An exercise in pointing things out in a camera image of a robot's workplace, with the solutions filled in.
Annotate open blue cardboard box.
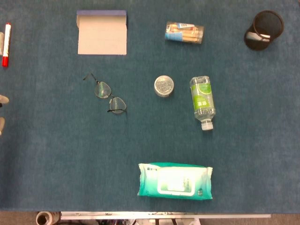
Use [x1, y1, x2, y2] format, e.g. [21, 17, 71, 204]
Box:
[76, 9, 128, 56]

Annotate roll of clear tape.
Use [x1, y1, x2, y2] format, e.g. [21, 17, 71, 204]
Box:
[35, 210, 61, 225]

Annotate green wet wipes pack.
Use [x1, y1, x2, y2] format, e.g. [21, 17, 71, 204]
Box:
[137, 162, 213, 200]

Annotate clear jar with wooden sticks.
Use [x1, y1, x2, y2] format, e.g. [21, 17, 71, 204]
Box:
[165, 21, 205, 45]

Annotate thin-framed eyeglasses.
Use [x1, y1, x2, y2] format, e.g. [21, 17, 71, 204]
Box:
[82, 72, 128, 115]

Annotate grey metal table rail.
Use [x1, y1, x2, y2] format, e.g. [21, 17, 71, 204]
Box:
[60, 211, 271, 221]

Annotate black mesh pen holder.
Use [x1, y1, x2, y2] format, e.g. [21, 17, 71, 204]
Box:
[243, 10, 285, 52]

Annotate round clear paper clip tin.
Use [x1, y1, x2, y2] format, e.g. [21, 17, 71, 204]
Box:
[154, 75, 175, 98]

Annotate clear bottle with green label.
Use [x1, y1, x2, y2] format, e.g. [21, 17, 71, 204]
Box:
[189, 75, 217, 131]

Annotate blue felt table cloth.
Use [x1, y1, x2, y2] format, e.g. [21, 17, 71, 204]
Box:
[0, 0, 300, 214]

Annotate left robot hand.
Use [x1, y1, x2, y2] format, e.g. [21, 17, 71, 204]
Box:
[0, 94, 10, 136]

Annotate red and white marker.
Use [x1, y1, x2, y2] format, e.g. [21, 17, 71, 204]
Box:
[1, 22, 12, 68]

